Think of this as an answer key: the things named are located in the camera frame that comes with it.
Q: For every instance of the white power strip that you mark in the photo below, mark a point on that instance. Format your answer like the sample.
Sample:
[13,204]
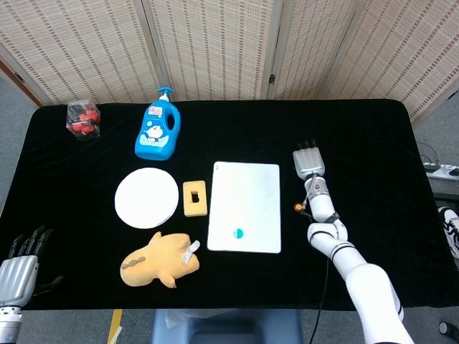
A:
[443,171]

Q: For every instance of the blue detergent bottle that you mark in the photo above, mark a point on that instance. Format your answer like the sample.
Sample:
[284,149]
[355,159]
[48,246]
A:
[157,139]

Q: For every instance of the white magnetic board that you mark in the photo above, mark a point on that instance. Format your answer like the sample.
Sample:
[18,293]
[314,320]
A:
[244,200]

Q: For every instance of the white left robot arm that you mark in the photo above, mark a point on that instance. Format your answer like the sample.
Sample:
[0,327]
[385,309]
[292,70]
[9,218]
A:
[9,322]

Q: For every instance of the black tablecloth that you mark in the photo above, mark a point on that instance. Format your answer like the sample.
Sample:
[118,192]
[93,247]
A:
[251,136]

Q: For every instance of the metal screen hinge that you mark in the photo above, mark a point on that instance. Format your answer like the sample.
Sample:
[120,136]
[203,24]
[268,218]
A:
[272,79]

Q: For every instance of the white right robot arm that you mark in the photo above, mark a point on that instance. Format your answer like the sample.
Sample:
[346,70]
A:
[362,283]

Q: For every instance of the white black sneaker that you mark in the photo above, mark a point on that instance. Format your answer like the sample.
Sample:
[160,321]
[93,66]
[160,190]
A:
[450,229]

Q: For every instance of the clear box with red caps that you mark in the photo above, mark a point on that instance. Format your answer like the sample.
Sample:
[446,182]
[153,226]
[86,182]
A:
[83,120]

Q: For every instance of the woven folding screen panel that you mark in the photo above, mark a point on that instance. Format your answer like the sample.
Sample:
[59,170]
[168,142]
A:
[405,53]
[82,53]
[215,46]
[312,53]

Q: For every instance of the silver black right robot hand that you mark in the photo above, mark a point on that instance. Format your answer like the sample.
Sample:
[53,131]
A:
[308,163]

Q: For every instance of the white paper plate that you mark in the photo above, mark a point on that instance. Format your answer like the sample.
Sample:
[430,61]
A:
[145,197]

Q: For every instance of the blue round magnet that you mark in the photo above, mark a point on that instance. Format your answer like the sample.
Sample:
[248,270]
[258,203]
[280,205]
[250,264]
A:
[237,233]

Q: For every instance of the yellow sponge with hole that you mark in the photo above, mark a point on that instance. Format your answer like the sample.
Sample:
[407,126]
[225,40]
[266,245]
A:
[201,204]

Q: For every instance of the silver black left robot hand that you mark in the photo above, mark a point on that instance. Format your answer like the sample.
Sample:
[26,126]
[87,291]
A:
[18,276]

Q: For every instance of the yellow plush toy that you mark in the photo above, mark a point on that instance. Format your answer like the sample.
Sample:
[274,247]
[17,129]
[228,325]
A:
[157,261]

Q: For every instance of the orange round magnet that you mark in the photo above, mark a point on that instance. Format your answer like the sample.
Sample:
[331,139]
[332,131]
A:
[298,206]

